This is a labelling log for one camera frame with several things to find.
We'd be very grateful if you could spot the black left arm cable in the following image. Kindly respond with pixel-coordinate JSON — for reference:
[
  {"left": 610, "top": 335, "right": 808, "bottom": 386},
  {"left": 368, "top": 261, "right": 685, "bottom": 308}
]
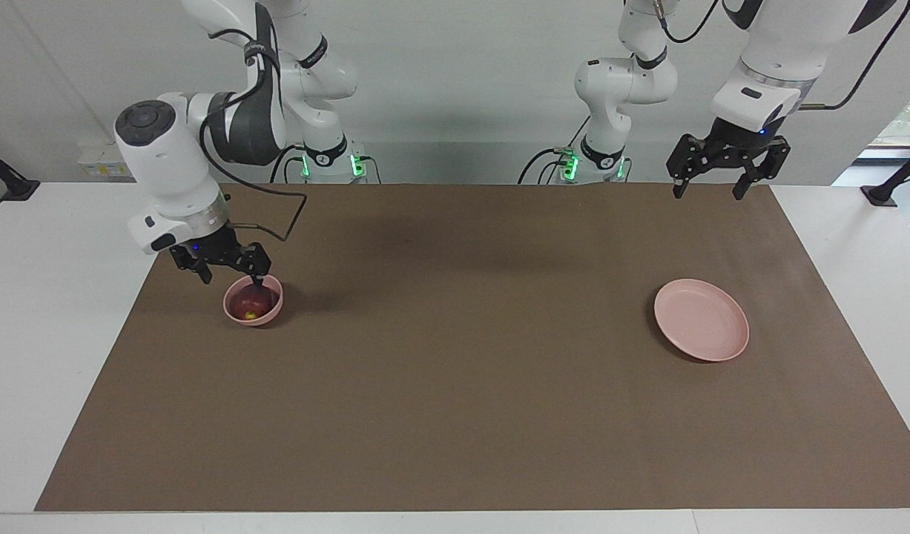
[{"left": 659, "top": 0, "right": 910, "bottom": 112}]

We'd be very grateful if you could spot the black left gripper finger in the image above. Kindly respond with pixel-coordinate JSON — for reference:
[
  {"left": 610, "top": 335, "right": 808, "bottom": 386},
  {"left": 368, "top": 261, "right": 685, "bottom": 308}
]
[
  {"left": 666, "top": 132, "right": 715, "bottom": 200},
  {"left": 731, "top": 137, "right": 791, "bottom": 201}
]

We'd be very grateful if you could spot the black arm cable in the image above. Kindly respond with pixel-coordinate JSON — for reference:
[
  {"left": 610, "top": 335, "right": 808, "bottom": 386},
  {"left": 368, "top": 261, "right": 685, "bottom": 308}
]
[
  {"left": 199, "top": 28, "right": 309, "bottom": 245},
  {"left": 659, "top": 0, "right": 910, "bottom": 112}
]

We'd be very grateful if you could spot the black base cable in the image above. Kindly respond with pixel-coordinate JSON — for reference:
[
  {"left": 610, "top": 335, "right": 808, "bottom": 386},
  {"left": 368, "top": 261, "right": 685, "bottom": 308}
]
[
  {"left": 519, "top": 115, "right": 593, "bottom": 185},
  {"left": 269, "top": 143, "right": 307, "bottom": 184}
]

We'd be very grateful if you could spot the pink bowl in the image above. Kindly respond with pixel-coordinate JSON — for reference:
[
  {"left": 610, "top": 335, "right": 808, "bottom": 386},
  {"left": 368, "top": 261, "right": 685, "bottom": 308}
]
[{"left": 222, "top": 274, "right": 284, "bottom": 328}]

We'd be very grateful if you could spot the brown table mat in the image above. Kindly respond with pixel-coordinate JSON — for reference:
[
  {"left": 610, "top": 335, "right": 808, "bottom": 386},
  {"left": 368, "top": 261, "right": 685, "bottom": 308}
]
[{"left": 34, "top": 182, "right": 910, "bottom": 512}]

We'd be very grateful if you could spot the black clamp stand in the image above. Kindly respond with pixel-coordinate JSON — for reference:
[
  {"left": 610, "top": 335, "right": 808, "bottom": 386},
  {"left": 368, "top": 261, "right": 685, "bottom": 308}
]
[
  {"left": 860, "top": 143, "right": 910, "bottom": 207},
  {"left": 0, "top": 141, "right": 42, "bottom": 202}
]

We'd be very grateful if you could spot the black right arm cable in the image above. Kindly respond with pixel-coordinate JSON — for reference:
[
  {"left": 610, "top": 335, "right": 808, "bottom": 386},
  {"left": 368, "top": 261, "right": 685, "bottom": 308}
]
[{"left": 199, "top": 28, "right": 309, "bottom": 245}]

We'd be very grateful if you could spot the dark red apple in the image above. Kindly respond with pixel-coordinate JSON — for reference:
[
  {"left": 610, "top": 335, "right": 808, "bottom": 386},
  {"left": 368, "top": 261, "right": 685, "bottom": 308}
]
[{"left": 228, "top": 284, "right": 275, "bottom": 324}]

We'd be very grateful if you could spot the pink plate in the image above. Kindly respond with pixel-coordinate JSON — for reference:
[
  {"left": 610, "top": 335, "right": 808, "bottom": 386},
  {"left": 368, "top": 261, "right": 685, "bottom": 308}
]
[{"left": 653, "top": 278, "right": 751, "bottom": 363}]

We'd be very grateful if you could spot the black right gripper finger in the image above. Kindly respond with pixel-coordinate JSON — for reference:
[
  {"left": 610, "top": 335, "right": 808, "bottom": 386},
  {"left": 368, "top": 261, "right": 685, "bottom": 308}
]
[
  {"left": 168, "top": 243, "right": 215, "bottom": 286},
  {"left": 232, "top": 242, "right": 272, "bottom": 290}
]

